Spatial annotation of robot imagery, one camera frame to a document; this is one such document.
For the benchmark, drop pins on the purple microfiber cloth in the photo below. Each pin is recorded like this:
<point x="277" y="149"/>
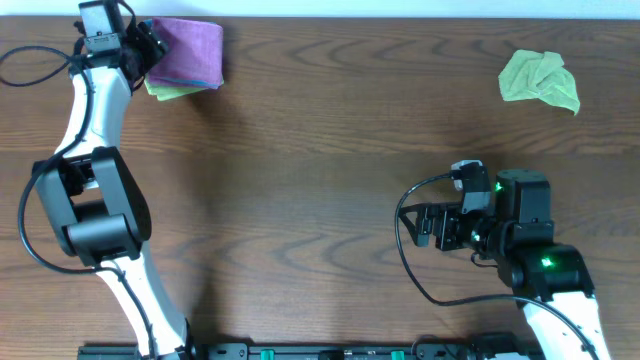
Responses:
<point x="192" y="50"/>

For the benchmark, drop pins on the folded green cloth upper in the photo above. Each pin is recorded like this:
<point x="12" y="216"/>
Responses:
<point x="169" y="85"/>

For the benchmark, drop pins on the crumpled green microfiber cloth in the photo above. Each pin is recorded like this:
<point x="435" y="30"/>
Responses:
<point x="532" y="75"/>

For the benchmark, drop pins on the folded green cloth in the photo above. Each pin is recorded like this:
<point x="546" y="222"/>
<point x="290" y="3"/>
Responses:
<point x="169" y="85"/>
<point x="171" y="93"/>

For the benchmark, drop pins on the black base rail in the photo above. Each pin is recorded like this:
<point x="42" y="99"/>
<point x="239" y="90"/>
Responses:
<point x="491" y="346"/>

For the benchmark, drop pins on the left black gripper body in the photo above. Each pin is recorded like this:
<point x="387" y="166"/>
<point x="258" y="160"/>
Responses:
<point x="135" y="42"/>

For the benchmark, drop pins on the folded green cloth bottom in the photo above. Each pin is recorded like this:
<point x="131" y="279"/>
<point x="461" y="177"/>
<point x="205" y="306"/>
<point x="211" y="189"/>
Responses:
<point x="171" y="93"/>

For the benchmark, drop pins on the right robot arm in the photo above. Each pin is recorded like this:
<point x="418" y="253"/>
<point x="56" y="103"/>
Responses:
<point x="507" y="223"/>

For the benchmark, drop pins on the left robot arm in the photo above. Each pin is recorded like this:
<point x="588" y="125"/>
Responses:
<point x="95" y="207"/>

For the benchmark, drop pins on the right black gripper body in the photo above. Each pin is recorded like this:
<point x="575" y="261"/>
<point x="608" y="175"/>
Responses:
<point x="458" y="231"/>

